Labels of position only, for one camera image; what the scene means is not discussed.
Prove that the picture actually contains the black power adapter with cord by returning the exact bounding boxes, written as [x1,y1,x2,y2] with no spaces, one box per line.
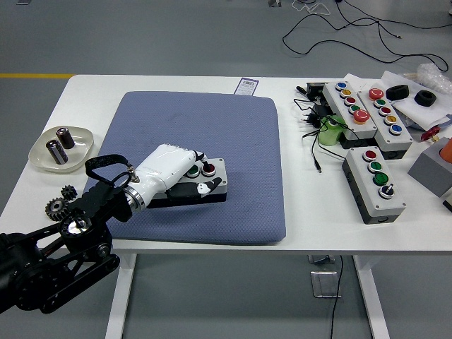
[293,97,350,174]

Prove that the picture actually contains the large dark metal gear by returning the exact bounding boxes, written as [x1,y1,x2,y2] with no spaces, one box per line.
[44,197,71,222]

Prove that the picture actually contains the white floor cable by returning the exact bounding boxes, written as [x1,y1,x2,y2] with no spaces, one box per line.
[292,0,331,16]

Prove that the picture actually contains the red mushroom button part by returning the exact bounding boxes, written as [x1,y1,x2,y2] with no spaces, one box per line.
[422,126,442,143]

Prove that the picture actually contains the long black floor cable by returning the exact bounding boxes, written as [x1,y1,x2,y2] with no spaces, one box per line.
[281,0,452,71]

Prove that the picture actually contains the white table leg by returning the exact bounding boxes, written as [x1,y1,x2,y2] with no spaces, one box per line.
[352,254,391,339]
[105,253,138,339]

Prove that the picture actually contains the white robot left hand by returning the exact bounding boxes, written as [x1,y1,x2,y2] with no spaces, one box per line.
[132,143,222,209]

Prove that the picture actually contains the grey four-button control box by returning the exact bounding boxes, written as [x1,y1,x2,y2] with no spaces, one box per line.
[341,146,407,225]
[146,157,229,210]

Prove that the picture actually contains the light green plastic block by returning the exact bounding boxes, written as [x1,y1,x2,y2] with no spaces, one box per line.
[319,116,349,146]

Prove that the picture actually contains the purple-edged label sticker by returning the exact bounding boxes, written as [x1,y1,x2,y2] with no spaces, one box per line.
[235,77,260,95]

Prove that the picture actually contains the black cable under table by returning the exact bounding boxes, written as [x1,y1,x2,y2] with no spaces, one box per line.
[330,254,345,339]

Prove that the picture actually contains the cream shallow dish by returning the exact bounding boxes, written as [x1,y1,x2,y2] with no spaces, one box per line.
[28,125,96,174]

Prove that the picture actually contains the small black box device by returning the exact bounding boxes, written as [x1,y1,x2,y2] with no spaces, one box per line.
[305,81,328,103]

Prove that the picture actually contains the grey rectangular block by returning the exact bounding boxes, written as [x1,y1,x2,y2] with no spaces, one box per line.
[408,136,452,198]

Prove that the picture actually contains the blue-grey padded mat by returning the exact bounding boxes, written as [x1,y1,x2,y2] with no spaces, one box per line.
[92,90,287,246]

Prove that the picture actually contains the black foam ring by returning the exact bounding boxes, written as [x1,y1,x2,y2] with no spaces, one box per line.
[413,90,438,107]
[385,84,410,102]

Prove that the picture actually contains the clear bubble wrap bag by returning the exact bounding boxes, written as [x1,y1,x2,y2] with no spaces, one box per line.
[402,63,452,95]

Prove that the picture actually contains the white foam sheet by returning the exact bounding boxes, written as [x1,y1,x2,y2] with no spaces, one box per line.
[381,70,452,131]

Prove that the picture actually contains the metal floor socket plate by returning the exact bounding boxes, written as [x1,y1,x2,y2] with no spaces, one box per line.
[309,270,343,299]

